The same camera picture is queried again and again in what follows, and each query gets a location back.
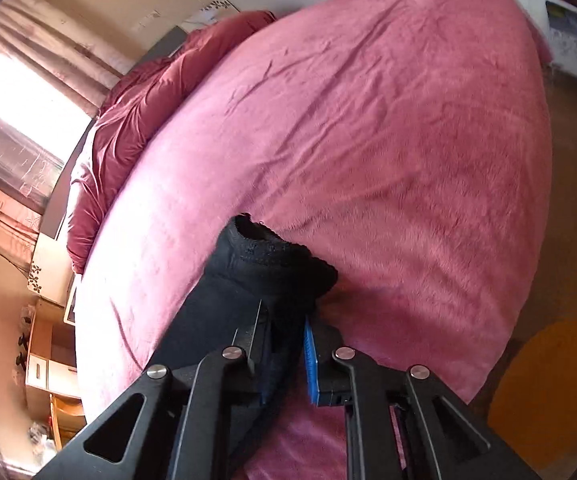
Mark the beige patterned curtain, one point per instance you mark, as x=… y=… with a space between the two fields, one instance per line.
x=53 y=35
x=3 y=170

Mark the white nightstand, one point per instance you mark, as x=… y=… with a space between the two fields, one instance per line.
x=70 y=305

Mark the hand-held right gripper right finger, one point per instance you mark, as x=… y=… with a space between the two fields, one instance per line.
x=311 y=360

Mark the bright window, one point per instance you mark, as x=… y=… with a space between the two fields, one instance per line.
x=23 y=100

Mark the wood and white cabinet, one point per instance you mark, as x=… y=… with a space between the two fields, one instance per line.
x=43 y=360

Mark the clear plastic bag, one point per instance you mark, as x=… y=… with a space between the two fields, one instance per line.
x=38 y=437

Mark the black pants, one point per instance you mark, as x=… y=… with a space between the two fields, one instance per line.
x=228 y=285

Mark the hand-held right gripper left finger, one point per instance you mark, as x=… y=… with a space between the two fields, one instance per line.
x=248 y=357

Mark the dark red duvet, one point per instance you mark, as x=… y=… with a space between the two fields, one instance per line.
x=133 y=110

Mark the bed with pink blanket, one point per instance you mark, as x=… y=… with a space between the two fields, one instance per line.
x=368 y=160

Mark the orange round stool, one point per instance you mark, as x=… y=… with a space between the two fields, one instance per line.
x=543 y=390

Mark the wooden side table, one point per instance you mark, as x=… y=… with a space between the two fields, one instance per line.
x=66 y=420

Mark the white patterned cloth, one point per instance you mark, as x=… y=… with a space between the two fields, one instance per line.
x=563 y=30

